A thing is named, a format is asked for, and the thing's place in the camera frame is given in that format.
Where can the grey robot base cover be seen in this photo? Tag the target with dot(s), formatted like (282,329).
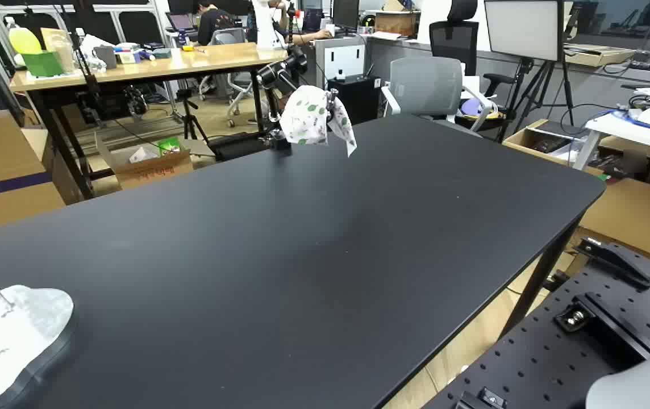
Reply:
(644,386)

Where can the black articulated rack stand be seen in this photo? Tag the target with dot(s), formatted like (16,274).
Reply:
(278,82)

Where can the grey computer cabinet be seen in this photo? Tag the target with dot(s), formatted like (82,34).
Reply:
(339,60)

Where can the grey office chair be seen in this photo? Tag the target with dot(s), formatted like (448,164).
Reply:
(425,88)

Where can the small open cardboard box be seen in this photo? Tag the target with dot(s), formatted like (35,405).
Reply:
(154,166)

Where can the long wooden table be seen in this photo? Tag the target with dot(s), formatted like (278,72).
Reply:
(179,60)

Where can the black office chair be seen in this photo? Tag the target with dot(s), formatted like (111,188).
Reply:
(452,41)

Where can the seated person dark shirt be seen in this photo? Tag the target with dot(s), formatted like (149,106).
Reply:
(212,22)

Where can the open box with keyboard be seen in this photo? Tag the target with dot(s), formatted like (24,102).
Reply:
(552,139)

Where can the white panel on tripod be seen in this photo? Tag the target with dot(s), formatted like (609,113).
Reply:
(520,26)

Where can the black perforated breadboard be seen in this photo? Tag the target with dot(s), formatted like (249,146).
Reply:
(544,365)

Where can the flat cardboard sheet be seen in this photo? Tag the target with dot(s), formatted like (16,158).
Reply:
(635,213)

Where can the green box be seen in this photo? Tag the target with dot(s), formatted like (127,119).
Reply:
(43,64)

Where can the white side table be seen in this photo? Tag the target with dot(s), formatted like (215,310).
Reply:
(644,130)

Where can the yellow round object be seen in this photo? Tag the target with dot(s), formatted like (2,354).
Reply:
(24,40)

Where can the small black camera tripod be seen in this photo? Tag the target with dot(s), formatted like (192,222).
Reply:
(189,114)

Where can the black mount with bolts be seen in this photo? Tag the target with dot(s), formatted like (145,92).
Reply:
(575,316)

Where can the black clamp bracket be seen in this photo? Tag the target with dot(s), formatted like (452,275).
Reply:
(615,261)

